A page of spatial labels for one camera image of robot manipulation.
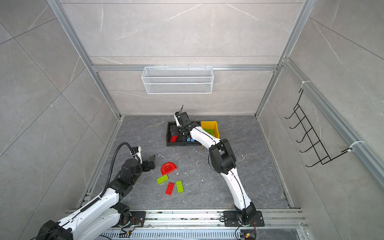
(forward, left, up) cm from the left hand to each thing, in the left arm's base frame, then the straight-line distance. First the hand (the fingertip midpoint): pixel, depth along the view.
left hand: (147, 153), depth 84 cm
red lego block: (+17, -14, -11) cm, 24 cm away
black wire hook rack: (-17, -78, +23) cm, 83 cm away
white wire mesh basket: (+47, -18, +18) cm, 53 cm away
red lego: (-17, -13, -11) cm, 24 cm away
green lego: (-11, -8, -11) cm, 18 cm away
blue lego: (+15, -24, -9) cm, 29 cm away
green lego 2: (-16, -18, -10) cm, 27 cm away
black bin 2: (+13, -19, -7) cm, 24 cm away
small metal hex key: (+5, -4, -12) cm, 13 cm away
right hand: (+21, -15, -3) cm, 26 cm away
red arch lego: (-4, -11, -11) cm, 16 cm away
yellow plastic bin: (+26, -41, -10) cm, 49 cm away
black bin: (+13, -24, -9) cm, 29 cm away
